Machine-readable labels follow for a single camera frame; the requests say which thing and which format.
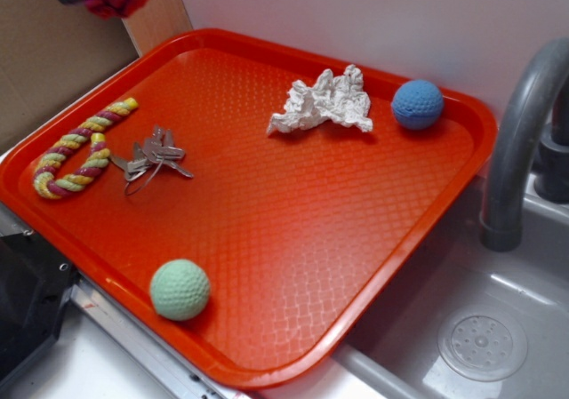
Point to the light wooden board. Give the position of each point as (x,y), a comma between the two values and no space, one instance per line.
(156,22)

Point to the green dimpled ball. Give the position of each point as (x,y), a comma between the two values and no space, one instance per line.
(179,290)

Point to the brown cardboard panel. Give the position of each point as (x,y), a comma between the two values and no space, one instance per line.
(52,54)

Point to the blue dimpled ball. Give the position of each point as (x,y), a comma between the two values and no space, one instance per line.
(417,104)

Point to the grey curved faucet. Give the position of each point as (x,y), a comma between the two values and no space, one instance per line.
(516,148)

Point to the dark grey faucet handle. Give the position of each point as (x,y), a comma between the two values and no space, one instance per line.
(552,180)

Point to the black metal bracket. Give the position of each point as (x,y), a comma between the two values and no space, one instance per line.
(36,282)

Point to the orange plastic tray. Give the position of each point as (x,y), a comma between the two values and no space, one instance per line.
(297,233)

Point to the round sink drain cover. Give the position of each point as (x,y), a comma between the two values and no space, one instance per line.
(482,343)

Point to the crumpled white paper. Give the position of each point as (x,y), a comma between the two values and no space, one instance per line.
(337,99)

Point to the multicolour twisted rope toy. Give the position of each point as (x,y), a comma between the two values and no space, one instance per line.
(90,132)

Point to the bunch of silver keys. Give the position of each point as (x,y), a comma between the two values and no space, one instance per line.
(156,152)

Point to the grey sink basin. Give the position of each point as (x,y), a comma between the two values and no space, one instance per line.
(393,347)

